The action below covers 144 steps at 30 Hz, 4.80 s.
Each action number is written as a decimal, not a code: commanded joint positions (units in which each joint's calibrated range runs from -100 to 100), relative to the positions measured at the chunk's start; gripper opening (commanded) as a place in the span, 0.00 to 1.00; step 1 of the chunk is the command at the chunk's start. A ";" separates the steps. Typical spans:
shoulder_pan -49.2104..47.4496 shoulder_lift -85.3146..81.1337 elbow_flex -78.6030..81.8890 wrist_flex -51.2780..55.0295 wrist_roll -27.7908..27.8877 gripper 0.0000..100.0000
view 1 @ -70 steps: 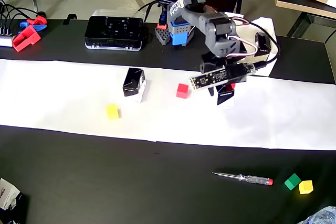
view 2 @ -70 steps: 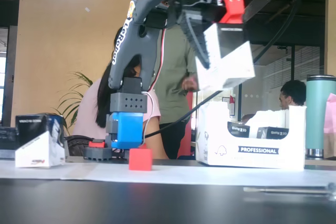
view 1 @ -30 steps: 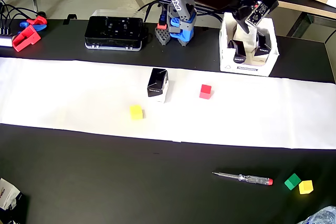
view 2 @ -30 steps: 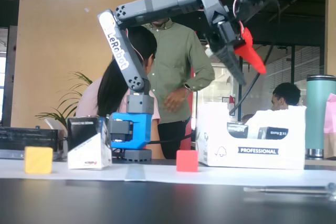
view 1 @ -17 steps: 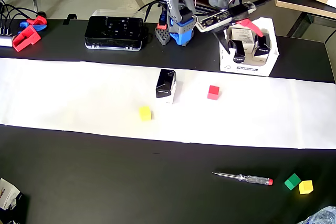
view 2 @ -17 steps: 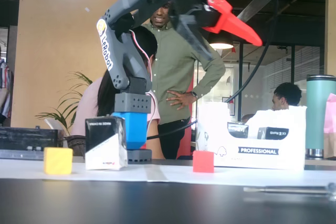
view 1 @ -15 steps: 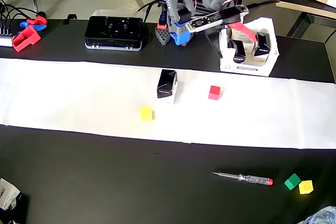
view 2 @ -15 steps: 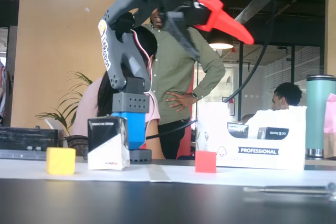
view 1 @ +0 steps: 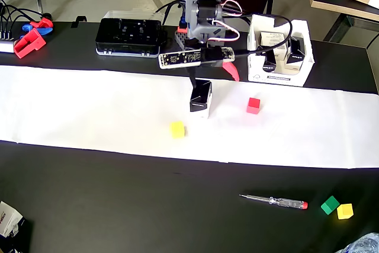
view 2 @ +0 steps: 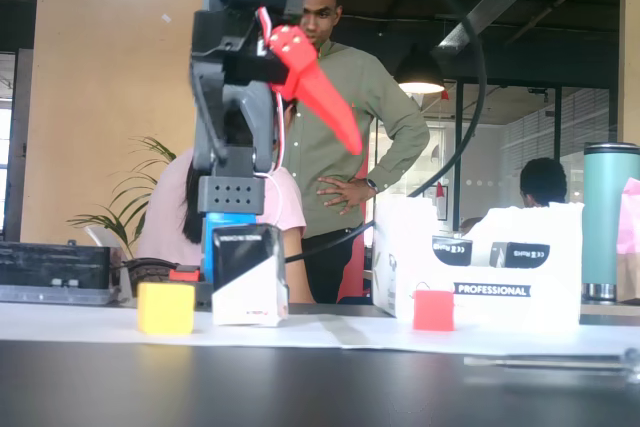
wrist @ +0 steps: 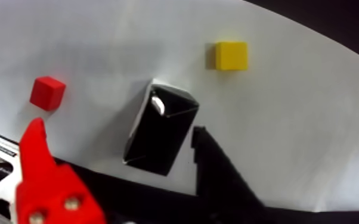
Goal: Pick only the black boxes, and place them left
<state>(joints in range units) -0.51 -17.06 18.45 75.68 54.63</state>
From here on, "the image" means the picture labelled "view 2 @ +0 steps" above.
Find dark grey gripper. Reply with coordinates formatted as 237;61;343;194
188;9;365;164

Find small black and white box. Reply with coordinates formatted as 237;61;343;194
210;223;290;328

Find man in green shirt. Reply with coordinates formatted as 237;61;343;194
282;0;431;306

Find black pendant lamp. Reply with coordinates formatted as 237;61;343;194
393;44;446;95

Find seated person in pink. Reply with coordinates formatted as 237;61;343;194
134;96;307;303

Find green potted plant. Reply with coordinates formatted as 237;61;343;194
67;135;177;258

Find yellow cube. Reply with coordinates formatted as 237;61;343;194
136;281;196;336

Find white paper sheet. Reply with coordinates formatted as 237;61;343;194
0;300;640;351

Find black plastic case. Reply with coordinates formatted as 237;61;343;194
0;240;124;306

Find red cube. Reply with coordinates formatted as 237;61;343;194
412;289;456;332

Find seated dark haired person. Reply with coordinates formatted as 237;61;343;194
519;156;569;211

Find white cardboard box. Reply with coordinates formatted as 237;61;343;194
372;195;585;331

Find teal tumbler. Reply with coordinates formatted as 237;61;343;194
582;142;640;301

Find pink tissue paper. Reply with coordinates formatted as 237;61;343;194
615;177;640;256

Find wooden edged table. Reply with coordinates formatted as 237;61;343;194
579;299;640;327

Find brown paper bag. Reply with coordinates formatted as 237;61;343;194
615;251;640;304

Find thick black camera cable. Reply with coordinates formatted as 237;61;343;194
284;0;489;263

